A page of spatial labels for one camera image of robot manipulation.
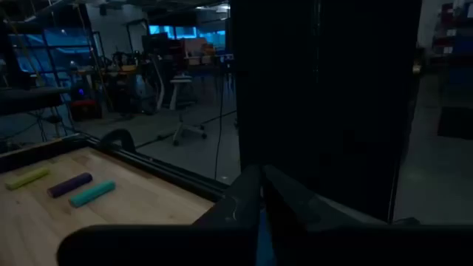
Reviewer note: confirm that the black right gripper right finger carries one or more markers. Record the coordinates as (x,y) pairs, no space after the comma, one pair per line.
(295,214)

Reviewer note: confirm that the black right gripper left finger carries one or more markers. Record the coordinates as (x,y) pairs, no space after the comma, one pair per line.
(236,214)

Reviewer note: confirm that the teal block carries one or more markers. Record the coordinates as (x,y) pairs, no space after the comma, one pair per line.
(92,193)

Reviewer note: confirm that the purple block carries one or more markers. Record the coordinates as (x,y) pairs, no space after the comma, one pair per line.
(69,184)

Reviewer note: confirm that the lime green block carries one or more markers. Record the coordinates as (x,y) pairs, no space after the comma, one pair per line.
(26,178)

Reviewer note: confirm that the blue plastic bin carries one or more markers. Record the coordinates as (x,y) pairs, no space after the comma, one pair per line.
(266,247)

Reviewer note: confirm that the black folding partition screen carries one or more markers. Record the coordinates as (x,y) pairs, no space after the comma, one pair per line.
(325,92)

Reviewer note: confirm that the white office chair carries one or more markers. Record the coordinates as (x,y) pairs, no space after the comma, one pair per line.
(181,79)

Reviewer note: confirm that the black floor mat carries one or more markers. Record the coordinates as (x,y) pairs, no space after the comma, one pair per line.
(456,122)

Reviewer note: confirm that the storage shelf with bins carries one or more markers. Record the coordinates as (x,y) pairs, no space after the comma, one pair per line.
(456,40)

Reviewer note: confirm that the black side desk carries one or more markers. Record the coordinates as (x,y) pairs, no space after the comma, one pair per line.
(29,98)

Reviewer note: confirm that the black aluminium table frame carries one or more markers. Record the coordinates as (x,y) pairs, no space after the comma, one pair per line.
(166,171)

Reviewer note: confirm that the black frame clamp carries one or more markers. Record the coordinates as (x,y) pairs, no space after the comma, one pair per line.
(119,133)

